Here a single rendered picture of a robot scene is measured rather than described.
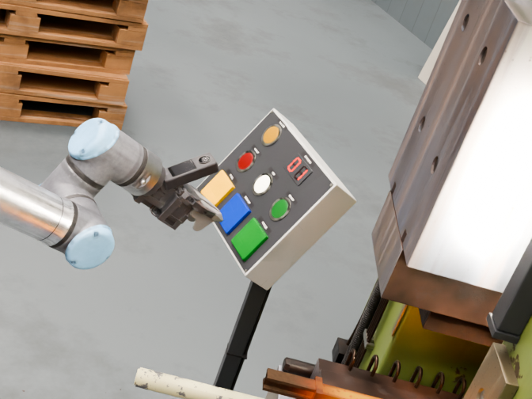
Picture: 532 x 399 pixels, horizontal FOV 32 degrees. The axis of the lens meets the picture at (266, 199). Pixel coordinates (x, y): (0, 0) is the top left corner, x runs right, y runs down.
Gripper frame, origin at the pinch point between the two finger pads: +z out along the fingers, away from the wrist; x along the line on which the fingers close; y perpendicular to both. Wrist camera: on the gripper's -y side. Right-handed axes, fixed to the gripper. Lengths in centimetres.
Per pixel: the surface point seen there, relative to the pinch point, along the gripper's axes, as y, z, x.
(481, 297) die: -29, 1, 60
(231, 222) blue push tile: 2.0, 10.3, -7.8
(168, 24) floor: 20, 180, -387
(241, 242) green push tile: 2.5, 10.3, -0.5
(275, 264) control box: 0.1, 14.9, 7.0
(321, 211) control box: -15.0, 13.4, 7.0
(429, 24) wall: -110, 374, -428
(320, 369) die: 3.4, 12.0, 38.4
